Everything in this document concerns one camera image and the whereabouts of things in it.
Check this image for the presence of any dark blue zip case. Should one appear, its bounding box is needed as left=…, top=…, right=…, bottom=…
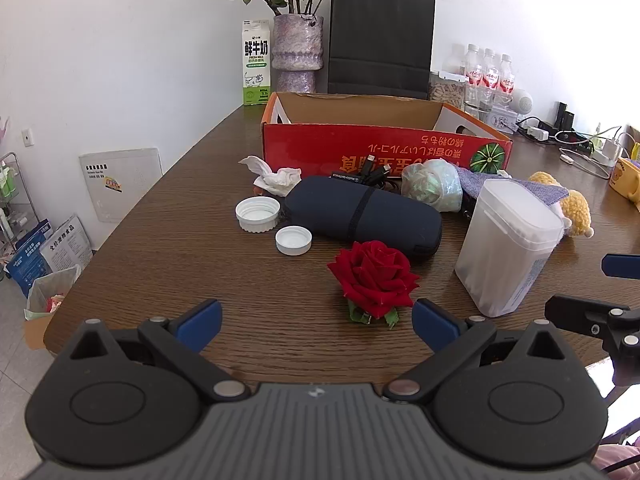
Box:
left=283, top=175, right=444, bottom=261

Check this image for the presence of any yellow mug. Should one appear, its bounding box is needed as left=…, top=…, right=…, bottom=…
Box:
left=608, top=155, right=640, bottom=204

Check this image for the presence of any white wall charger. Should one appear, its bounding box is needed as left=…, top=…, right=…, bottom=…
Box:
left=592, top=137, right=624, bottom=166

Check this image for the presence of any empty drinking glass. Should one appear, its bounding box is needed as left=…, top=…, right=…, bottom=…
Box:
left=463, top=85, right=494, bottom=122

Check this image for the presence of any white green milk carton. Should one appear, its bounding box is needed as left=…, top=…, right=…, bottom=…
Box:
left=241, top=19, right=274, bottom=107

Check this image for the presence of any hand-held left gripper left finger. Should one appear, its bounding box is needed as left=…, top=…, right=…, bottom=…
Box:
left=60, top=298, right=251, bottom=404

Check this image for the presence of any clear jar of seeds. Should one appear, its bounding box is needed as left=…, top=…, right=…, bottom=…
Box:
left=428, top=70, right=469, bottom=109

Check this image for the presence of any yellow plush toy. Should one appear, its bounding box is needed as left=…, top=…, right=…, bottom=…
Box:
left=528, top=170, right=595, bottom=239

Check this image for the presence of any pink cloth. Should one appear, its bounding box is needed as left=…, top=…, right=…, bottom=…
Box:
left=594, top=442, right=640, bottom=477

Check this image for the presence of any red rose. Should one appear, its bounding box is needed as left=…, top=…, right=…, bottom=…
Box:
left=327, top=240, right=421, bottom=330

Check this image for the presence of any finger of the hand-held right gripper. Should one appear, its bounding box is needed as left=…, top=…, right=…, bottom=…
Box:
left=601, top=253, right=640, bottom=279
left=543, top=294, right=640, bottom=387

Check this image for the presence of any pale green plastic bag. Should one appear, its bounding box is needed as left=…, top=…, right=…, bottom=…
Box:
left=401, top=157, right=464, bottom=213

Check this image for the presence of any metal wire rack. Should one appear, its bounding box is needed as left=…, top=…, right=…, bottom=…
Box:
left=0, top=152, right=41, bottom=262

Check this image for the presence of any brown cardboard box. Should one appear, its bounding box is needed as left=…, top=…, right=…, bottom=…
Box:
left=22, top=312, right=54, bottom=351

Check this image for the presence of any white cable with puck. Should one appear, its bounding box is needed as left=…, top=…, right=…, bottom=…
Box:
left=559, top=147, right=612, bottom=179

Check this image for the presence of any crumpled white tissue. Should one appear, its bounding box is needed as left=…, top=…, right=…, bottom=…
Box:
left=238, top=155, right=303, bottom=197

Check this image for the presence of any large white bottle cap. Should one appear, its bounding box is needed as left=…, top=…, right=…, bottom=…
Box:
left=235, top=196, right=281, bottom=234

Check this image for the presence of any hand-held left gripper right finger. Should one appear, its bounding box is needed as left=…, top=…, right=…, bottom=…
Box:
left=382, top=297, right=587, bottom=404

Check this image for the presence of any red cardboard box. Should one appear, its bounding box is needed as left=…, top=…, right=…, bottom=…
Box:
left=260, top=91, right=515, bottom=182

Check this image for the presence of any black paper bag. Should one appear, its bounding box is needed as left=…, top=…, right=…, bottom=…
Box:
left=327, top=0, right=436, bottom=101

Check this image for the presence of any trash bin with bag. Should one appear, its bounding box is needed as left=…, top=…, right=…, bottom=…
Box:
left=24, top=264, right=82, bottom=321

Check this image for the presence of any purple woven pouch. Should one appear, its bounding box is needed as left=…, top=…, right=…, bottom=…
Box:
left=457, top=167, right=570, bottom=209

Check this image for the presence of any purple textured vase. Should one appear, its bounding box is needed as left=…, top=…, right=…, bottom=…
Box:
left=271, top=13, right=326, bottom=95

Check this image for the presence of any black power strip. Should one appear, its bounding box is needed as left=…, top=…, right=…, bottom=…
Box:
left=559, top=130, right=597, bottom=157

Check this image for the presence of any blue printed box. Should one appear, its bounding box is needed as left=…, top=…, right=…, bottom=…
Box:
left=4, top=218, right=54, bottom=299

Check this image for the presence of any small white bottle cap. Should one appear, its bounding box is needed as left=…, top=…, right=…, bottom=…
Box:
left=274, top=225, right=314, bottom=257

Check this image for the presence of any white printed box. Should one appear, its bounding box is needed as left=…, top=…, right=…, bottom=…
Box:
left=39, top=213, right=94, bottom=274

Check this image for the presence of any white cotton swab box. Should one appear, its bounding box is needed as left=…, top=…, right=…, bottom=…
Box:
left=453, top=178, right=565, bottom=319

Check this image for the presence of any white tin box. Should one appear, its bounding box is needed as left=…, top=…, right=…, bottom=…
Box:
left=489, top=105, right=524, bottom=135

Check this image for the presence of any red label water bottle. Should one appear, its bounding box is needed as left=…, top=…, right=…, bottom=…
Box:
left=480, top=48, right=501, bottom=98
left=464, top=43, right=484, bottom=92
left=497, top=53, right=516, bottom=107

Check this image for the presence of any black braided cable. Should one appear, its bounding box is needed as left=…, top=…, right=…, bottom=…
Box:
left=329, top=154, right=402, bottom=194

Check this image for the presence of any black upright device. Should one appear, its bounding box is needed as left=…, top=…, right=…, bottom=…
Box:
left=553, top=101, right=576, bottom=129

